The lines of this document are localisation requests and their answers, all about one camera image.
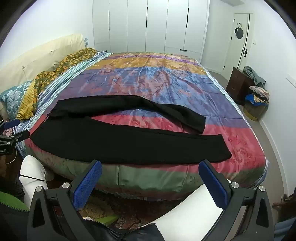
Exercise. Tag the white wall plate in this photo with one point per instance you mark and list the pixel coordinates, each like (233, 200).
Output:
(291, 81)

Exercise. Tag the blue floral pillow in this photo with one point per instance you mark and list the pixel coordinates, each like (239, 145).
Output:
(12, 97)

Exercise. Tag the white wall socket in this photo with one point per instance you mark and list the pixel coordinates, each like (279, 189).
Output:
(86, 40)

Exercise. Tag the white door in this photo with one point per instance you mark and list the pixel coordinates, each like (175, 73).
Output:
(233, 53)

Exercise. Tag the white wardrobe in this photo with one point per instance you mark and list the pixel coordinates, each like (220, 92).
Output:
(157, 23)

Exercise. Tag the pile of mixed clothes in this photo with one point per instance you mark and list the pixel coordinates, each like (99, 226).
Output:
(257, 93)

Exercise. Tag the black pants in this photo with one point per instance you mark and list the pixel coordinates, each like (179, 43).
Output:
(115, 143)

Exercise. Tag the colourful striped satin bedspread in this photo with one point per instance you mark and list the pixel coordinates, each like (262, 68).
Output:
(150, 76)

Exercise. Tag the gold laundry basket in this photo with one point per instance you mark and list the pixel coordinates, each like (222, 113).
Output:
(254, 111)

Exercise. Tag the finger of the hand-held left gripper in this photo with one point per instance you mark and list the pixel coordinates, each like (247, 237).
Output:
(17, 136)
(11, 123)

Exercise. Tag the grey-green crumpled garment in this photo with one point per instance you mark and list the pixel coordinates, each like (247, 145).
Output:
(253, 74)

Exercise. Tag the yellow floral blanket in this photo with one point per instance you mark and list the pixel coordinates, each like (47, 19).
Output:
(46, 76)

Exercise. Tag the patterned floor rug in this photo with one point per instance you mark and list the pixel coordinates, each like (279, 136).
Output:
(129, 208)

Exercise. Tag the green slipper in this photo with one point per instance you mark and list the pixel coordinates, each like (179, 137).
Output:
(107, 219)

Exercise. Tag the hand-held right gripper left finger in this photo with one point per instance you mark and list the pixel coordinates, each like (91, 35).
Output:
(89, 180)

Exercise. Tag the person's leg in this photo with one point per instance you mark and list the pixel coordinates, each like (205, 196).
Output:
(192, 215)
(32, 171)

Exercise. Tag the person's black zip jacket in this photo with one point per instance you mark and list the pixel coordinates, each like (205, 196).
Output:
(134, 235)

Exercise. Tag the cream padded headboard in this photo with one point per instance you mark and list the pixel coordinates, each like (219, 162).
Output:
(34, 60)

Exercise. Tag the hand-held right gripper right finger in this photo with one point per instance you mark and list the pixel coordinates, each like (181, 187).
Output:
(214, 185)

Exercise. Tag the person's right leg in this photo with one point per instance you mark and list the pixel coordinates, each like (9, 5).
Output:
(192, 215)

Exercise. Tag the person's left leg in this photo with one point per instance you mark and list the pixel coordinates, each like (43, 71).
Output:
(32, 171)

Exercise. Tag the dark wooden nightstand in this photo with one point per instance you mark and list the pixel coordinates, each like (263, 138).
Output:
(235, 83)

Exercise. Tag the brown wooden furniture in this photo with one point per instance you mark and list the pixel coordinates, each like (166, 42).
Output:
(283, 205)

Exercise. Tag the dark round door hanging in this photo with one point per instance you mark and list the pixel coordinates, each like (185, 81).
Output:
(238, 32)

